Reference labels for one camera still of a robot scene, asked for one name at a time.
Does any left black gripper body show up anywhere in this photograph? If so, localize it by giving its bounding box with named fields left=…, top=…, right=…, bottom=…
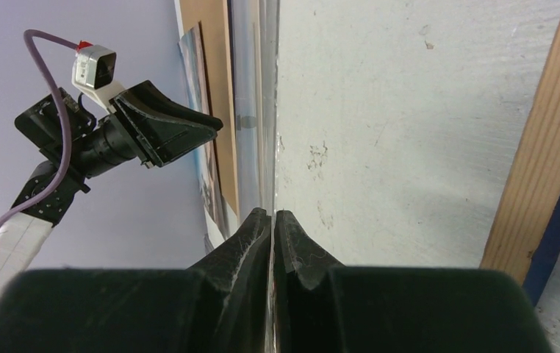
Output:
left=82, top=118, right=146, bottom=178

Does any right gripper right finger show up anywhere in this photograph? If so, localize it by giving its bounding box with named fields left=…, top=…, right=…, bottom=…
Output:
left=274, top=210, right=551, bottom=352

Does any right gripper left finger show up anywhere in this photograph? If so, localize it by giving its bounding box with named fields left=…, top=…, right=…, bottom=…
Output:
left=0, top=208, right=271, bottom=352

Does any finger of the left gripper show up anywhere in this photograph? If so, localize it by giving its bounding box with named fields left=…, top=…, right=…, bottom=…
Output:
left=110, top=80, right=223, bottom=168

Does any brown cardboard backing board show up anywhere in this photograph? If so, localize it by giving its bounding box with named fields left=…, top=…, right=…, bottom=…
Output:
left=178, top=0, right=239, bottom=215

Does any clear acrylic glass sheet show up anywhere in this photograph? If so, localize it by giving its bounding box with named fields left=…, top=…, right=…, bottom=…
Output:
left=229, top=1, right=281, bottom=352

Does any blue wooden picture frame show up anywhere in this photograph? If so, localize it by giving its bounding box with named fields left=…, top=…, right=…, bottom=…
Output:
left=480, top=22, right=560, bottom=304

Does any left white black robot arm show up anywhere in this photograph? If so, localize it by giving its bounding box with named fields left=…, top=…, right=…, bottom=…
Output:
left=0, top=81, right=223, bottom=296

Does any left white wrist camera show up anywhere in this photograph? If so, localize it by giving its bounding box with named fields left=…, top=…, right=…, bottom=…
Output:
left=71, top=40, right=125, bottom=112

